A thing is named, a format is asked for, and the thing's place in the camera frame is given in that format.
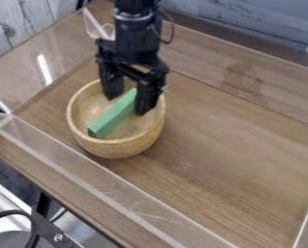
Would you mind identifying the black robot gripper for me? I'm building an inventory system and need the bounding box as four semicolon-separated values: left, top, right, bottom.
97;18;170;116

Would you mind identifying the green rectangular block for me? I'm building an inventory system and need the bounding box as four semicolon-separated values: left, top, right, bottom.
88;88;137;140

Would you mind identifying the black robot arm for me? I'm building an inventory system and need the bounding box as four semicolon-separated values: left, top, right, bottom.
96;0;169;115

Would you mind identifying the brown wooden bowl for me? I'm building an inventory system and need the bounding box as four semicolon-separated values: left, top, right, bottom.
65;79;165;159

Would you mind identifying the clear acrylic corner bracket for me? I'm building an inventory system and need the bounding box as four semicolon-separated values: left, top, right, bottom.
82;8;114;41

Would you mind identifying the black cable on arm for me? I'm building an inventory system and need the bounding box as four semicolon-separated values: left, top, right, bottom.
153;9;176;46

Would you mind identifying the clear acrylic tray wall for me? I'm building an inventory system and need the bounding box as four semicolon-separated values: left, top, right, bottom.
0;86;240;248

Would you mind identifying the black metal table bracket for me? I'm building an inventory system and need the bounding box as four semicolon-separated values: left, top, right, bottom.
25;193;84;248

